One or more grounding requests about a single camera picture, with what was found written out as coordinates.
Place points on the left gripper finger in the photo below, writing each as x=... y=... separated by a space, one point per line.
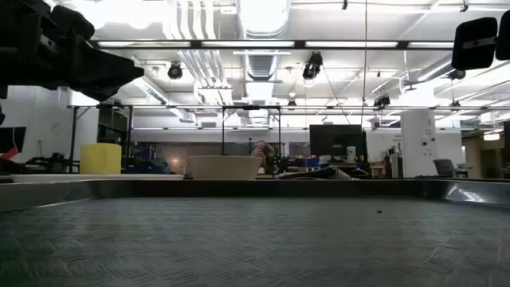
x=103 y=75

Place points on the yellow mug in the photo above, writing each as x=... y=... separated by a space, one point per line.
x=100 y=159

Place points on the beige bowl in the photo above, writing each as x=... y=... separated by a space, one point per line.
x=223 y=167

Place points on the gray cloth napkin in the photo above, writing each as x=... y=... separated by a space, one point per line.
x=318 y=174

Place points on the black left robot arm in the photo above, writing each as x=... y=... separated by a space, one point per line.
x=2 y=115

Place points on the black textured serving tray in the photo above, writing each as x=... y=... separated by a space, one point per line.
x=255 y=239

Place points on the white pillar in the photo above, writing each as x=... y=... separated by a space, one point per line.
x=418 y=139

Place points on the red and black equipment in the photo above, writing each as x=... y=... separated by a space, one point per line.
x=8 y=153

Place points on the gray office chair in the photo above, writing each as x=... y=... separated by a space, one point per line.
x=444 y=167

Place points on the yellow bottle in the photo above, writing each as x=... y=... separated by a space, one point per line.
x=351 y=154

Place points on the black monitor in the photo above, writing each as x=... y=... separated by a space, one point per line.
x=336 y=139

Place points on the blue storage bins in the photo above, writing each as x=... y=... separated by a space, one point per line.
x=307 y=162

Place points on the black ceiling camera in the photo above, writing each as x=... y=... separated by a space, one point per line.
x=175 y=71
x=312 y=68
x=457 y=74
x=381 y=101

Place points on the silver ceiling air duct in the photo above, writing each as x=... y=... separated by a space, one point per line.
x=263 y=24

